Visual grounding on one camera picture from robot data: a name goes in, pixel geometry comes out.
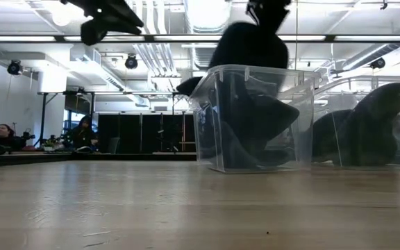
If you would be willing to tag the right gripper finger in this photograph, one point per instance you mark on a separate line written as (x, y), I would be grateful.
(278, 22)
(264, 22)

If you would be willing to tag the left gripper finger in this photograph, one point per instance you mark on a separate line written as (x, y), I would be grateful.
(92, 33)
(127, 24)

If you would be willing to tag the dark green cap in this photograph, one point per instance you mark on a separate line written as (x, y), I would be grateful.
(326, 139)
(377, 132)

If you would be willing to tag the white LED light strip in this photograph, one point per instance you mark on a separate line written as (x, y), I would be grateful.
(375, 37)
(186, 37)
(16, 38)
(104, 38)

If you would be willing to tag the black ceiling spotlight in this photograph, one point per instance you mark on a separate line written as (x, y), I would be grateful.
(131, 62)
(377, 63)
(14, 67)

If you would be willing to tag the clear plastic container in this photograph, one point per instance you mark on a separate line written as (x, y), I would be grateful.
(307, 132)
(332, 97)

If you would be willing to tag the black metal rack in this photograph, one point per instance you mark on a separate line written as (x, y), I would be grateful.
(43, 118)

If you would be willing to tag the grey chair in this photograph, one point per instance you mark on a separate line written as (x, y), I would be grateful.
(114, 145)

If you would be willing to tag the small background plant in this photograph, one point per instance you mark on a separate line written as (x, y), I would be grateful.
(49, 144)

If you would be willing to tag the black metal table frame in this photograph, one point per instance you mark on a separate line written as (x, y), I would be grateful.
(82, 159)

